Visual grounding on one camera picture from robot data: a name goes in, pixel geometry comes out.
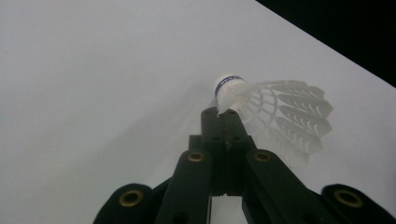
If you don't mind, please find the white shuttlecock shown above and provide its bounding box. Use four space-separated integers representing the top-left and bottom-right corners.
214 74 334 169

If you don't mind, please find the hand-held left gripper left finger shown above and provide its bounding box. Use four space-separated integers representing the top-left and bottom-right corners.
154 106 227 224

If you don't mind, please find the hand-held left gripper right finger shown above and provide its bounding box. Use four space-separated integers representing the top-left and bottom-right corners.
220 108 340 224

